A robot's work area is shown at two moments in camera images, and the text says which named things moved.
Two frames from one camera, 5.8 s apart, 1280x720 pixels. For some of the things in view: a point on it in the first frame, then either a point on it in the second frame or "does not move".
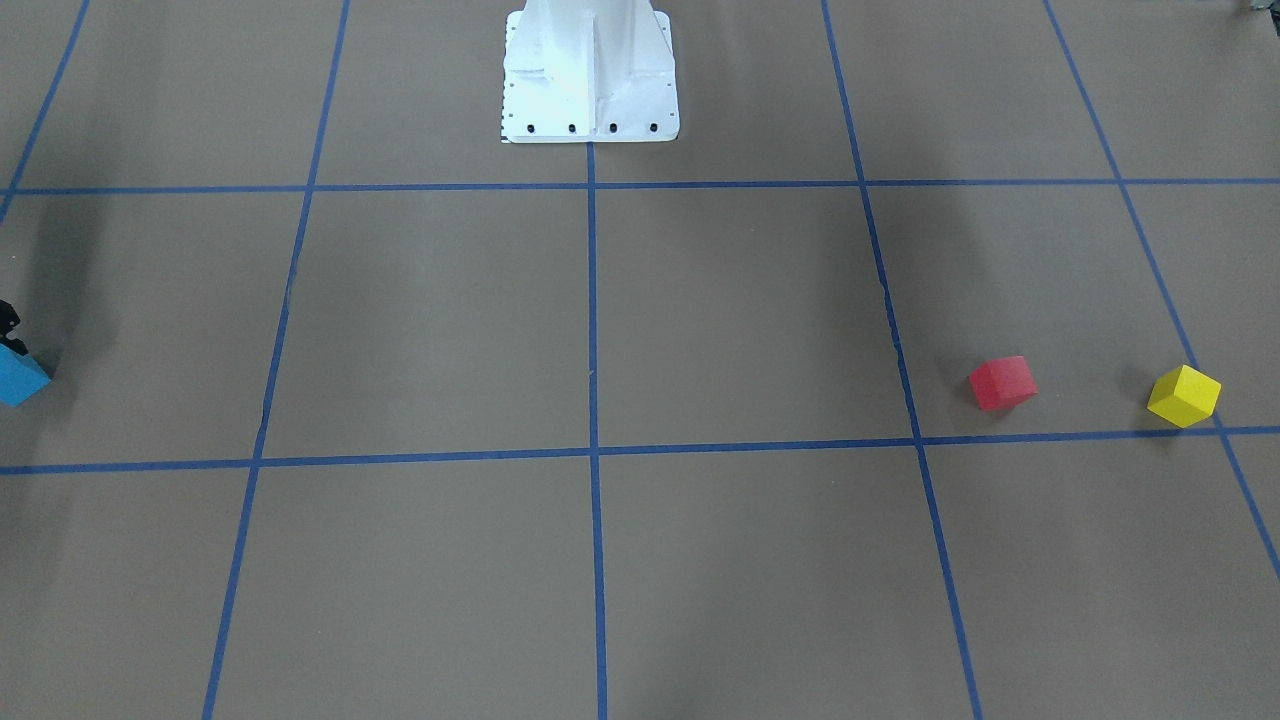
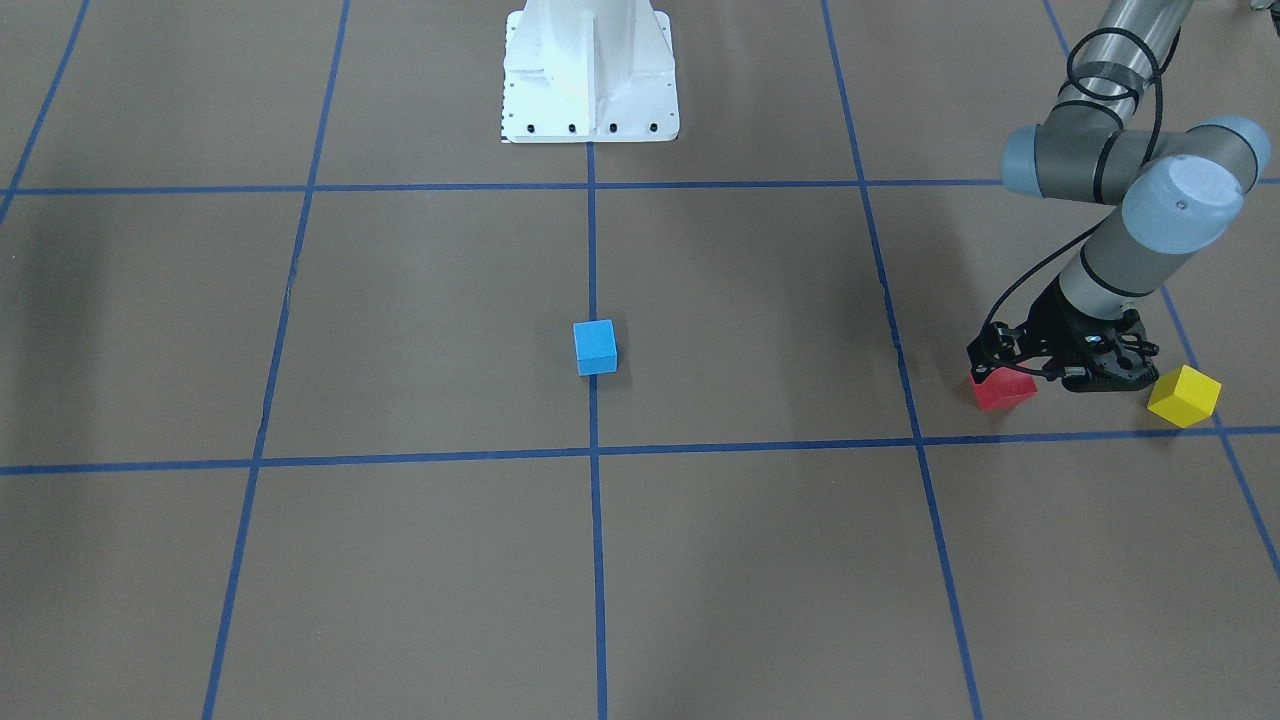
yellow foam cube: [1185, 397] does not move
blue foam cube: [21, 376] to [596, 347]
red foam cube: [1002, 383] does not move
